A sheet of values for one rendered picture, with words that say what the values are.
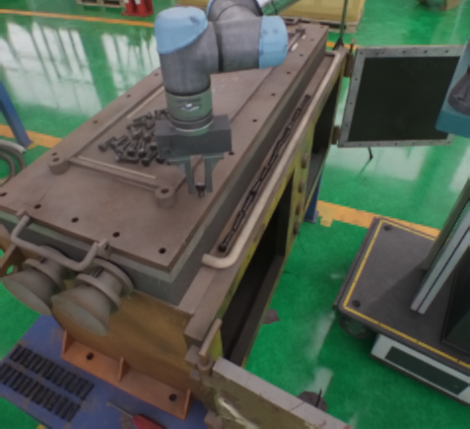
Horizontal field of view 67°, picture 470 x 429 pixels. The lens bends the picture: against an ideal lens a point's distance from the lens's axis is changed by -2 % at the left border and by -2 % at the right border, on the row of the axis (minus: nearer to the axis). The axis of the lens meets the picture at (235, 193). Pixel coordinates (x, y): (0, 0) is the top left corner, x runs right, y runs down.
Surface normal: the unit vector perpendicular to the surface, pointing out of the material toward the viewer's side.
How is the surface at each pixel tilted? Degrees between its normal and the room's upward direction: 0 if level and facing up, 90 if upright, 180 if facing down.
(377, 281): 0
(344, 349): 0
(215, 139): 90
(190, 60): 90
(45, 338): 0
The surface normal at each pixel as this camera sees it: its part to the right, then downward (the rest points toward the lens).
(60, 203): -0.03, -0.73
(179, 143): 0.12, 0.68
